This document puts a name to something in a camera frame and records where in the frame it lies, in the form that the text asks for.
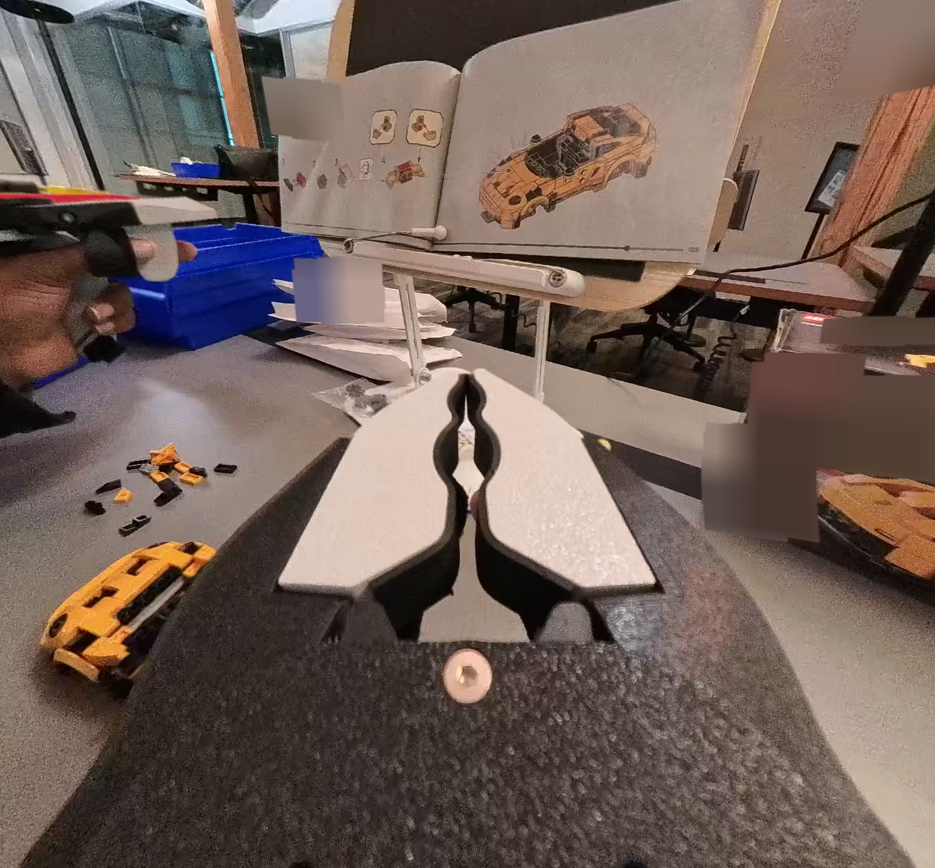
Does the person's left hand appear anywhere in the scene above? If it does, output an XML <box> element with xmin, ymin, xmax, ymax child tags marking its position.
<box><xmin>0</xmin><ymin>238</ymin><xmax>200</xmax><ymax>388</ymax></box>

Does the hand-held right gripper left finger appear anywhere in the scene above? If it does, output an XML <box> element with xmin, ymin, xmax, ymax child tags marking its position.
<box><xmin>278</xmin><ymin>370</ymin><xmax>468</xmax><ymax>642</ymax></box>

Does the orange lego car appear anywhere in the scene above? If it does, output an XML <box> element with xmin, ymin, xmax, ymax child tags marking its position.
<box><xmin>40</xmin><ymin>541</ymin><xmax>218</xmax><ymax>690</ymax></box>

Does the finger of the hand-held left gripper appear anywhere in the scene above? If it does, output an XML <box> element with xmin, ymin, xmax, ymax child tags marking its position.
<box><xmin>124</xmin><ymin>196</ymin><xmax>220</xmax><ymax>227</ymax></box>

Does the black coiled cable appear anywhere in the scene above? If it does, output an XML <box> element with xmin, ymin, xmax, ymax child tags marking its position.
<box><xmin>694</xmin><ymin>192</ymin><xmax>935</xmax><ymax>396</ymax></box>

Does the lego instruction booklet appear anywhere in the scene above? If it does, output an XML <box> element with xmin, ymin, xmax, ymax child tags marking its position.
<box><xmin>280</xmin><ymin>0</ymin><xmax>771</xmax><ymax>264</ymax></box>

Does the white wooden book stand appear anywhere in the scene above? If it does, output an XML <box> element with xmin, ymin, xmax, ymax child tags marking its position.
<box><xmin>321</xmin><ymin>0</ymin><xmax>801</xmax><ymax>403</ymax></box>

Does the wooden pillar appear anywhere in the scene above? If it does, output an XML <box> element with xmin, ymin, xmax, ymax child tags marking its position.
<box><xmin>183</xmin><ymin>0</ymin><xmax>262</xmax><ymax>149</ymax></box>

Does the pile of orange black lego pieces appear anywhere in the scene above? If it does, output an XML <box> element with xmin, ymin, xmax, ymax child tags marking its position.
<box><xmin>93</xmin><ymin>443</ymin><xmax>213</xmax><ymax>507</ymax></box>

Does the black lego box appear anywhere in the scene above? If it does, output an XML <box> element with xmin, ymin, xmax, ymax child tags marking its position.
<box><xmin>774</xmin><ymin>309</ymin><xmax>935</xmax><ymax>580</ymax></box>

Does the black office chair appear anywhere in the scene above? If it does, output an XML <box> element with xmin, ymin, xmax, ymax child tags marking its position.
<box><xmin>588</xmin><ymin>294</ymin><xmax>749</xmax><ymax>381</ymax></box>
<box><xmin>442</xmin><ymin>283</ymin><xmax>527</xmax><ymax>352</ymax></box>

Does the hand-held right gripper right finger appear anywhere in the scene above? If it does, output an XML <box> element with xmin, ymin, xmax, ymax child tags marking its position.
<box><xmin>465</xmin><ymin>368</ymin><xmax>657</xmax><ymax>641</ymax></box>

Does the black floor lamp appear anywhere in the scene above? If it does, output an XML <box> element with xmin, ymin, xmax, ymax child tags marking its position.
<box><xmin>0</xmin><ymin>0</ymin><xmax>103</xmax><ymax>189</ymax></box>

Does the small black screen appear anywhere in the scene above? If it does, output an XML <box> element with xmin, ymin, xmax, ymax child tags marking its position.
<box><xmin>804</xmin><ymin>142</ymin><xmax>860</xmax><ymax>215</ymax></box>

